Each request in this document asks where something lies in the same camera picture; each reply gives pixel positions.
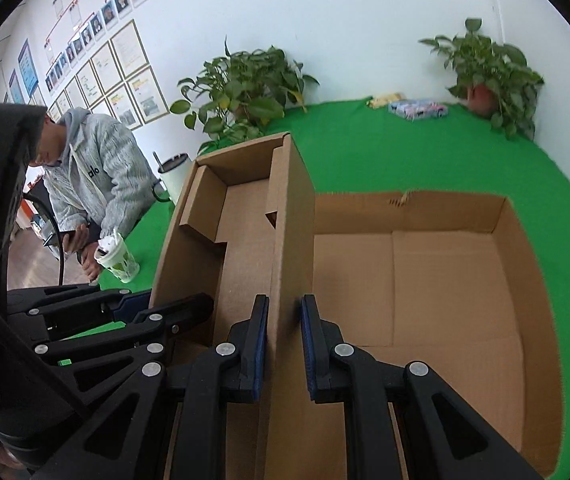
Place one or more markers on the potted plant terracotta pot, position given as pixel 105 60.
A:
pixel 485 80

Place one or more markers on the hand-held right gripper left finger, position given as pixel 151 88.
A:
pixel 260 345

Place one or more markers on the row of portrait photos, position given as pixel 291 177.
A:
pixel 115 7

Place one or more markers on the large leafy potted plant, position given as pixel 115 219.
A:
pixel 245 90

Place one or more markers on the pastel toy packet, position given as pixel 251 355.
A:
pixel 417 109

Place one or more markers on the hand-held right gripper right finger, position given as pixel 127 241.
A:
pixel 308 347

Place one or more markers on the small blue wall poster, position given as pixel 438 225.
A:
pixel 16 87

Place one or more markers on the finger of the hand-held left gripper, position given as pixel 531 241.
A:
pixel 137 305
pixel 185 310

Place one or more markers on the green drink cup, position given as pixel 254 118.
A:
pixel 120 262

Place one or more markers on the brown cardboard box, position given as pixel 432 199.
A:
pixel 440 285

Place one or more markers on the large blue wall poster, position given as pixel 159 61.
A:
pixel 28 67

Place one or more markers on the white tumbler dark lid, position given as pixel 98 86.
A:
pixel 174 172

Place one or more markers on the yellow packet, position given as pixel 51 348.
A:
pixel 386 100

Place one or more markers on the group of framed certificates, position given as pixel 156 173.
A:
pixel 115 75

